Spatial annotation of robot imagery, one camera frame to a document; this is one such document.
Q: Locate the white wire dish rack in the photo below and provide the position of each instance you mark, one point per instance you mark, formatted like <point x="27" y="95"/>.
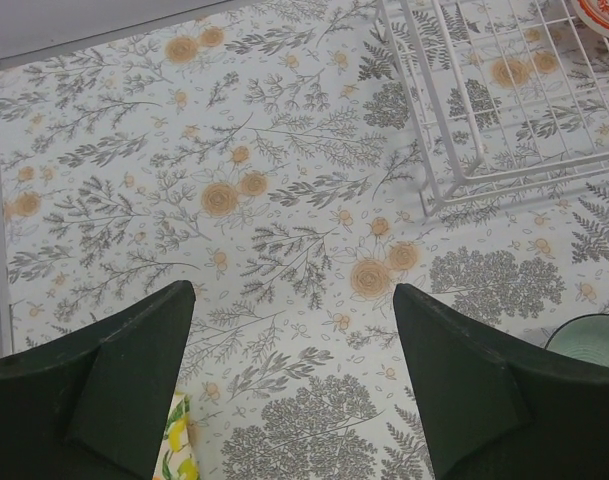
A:
<point x="503" y="96"/>

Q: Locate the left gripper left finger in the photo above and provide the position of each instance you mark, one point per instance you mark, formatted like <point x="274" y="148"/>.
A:
<point x="93" y="404"/>

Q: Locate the floral patterned table mat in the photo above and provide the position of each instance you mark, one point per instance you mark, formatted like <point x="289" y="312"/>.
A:
<point x="266" y="155"/>

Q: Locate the red white floral bowl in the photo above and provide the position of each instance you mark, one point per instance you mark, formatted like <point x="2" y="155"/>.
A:
<point x="595" y="14"/>

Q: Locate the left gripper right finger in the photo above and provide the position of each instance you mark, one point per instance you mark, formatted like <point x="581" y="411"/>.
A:
<point x="493" y="406"/>

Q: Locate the pale green celadon bowl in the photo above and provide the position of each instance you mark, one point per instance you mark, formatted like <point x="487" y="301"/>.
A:
<point x="585" y="338"/>

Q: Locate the lemon print folded cloth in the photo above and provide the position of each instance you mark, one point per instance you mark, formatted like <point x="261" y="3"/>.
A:
<point x="176" y="460"/>

